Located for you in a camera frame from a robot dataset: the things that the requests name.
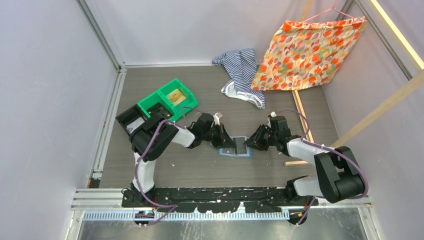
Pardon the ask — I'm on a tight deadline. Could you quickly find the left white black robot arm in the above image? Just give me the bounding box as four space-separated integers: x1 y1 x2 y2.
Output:
129 113 236 207

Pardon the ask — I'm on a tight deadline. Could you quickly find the grey card in holder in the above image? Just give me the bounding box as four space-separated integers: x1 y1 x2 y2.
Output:
220 148 236 156

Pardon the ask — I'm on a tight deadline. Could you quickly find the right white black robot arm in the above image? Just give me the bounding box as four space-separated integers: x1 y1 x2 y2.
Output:
244 116 368 205

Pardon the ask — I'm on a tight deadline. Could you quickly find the wooden frame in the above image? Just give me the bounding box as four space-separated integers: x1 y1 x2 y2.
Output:
300 0 424 178

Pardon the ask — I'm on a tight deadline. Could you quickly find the blue white striped cloth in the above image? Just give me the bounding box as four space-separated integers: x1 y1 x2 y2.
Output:
211 48 266 110

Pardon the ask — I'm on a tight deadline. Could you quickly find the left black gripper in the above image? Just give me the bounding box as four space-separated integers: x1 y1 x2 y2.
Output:
202 123 237 149

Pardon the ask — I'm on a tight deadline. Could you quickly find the black credit card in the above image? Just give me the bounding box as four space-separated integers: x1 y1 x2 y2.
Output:
147 102 173 119

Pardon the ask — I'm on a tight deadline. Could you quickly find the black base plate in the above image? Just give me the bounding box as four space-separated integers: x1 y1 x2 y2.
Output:
120 186 313 214

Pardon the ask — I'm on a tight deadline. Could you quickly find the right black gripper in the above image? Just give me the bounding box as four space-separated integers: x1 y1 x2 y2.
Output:
244 124 278 152

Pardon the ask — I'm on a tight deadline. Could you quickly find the green plastic bin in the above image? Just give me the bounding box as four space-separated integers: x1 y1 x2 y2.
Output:
137 78 199 121

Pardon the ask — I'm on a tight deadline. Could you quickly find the orange floral cloth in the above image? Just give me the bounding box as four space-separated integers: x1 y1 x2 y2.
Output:
250 16 368 91

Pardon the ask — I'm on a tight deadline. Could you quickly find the pink clothes hanger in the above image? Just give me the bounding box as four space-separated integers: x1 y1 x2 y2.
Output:
301 0 354 23

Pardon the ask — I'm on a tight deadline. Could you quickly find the blue card holder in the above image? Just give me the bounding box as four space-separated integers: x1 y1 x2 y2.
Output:
217 136 253 158

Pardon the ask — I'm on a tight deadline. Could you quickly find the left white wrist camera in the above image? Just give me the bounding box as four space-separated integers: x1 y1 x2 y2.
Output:
213 112 223 126

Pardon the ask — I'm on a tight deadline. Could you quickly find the aluminium front rail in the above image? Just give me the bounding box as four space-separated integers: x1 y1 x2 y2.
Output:
71 188 371 225

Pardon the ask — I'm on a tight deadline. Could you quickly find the yellow card in bin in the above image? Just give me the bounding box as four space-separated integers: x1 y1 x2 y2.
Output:
166 89 187 106

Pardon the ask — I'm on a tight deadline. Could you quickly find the black plastic bin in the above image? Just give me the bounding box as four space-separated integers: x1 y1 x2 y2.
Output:
115 104 148 136

